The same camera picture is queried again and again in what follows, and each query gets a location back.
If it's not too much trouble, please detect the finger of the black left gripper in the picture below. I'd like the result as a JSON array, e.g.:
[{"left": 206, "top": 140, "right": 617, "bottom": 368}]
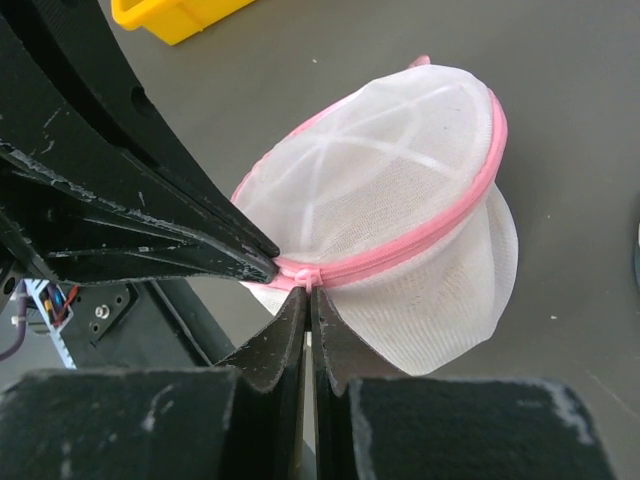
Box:
[{"left": 1, "top": 1, "right": 279, "bottom": 257}]

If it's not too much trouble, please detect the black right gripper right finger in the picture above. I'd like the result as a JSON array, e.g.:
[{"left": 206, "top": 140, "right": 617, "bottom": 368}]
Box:
[{"left": 309, "top": 288, "right": 614, "bottom": 479}]

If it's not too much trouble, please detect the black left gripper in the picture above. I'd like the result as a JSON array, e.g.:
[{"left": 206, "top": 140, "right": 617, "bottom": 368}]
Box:
[{"left": 0, "top": 114, "right": 279, "bottom": 371}]

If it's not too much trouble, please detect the grey slotted cable duct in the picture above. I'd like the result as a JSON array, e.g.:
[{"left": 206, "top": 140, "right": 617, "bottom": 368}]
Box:
[{"left": 24, "top": 279, "right": 76, "bottom": 369}]

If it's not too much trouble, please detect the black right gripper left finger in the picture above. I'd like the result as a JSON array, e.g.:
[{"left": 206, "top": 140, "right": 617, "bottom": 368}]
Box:
[{"left": 1, "top": 288, "right": 307, "bottom": 479}]

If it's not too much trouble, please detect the yellow plastic tray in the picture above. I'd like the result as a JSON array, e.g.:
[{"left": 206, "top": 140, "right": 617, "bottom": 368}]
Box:
[{"left": 111, "top": 0, "right": 253, "bottom": 46}]

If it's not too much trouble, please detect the pink-zippered round laundry bag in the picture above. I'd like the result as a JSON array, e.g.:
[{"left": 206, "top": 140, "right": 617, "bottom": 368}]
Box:
[{"left": 232, "top": 57, "right": 519, "bottom": 376}]

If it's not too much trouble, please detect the white mesh laundry bag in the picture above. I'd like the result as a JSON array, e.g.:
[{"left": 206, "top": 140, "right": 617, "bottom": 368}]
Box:
[{"left": 632, "top": 235, "right": 640, "bottom": 292}]

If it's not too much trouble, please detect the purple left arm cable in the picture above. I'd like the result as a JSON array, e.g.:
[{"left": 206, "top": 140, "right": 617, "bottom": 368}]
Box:
[{"left": 0, "top": 292, "right": 31, "bottom": 361}]

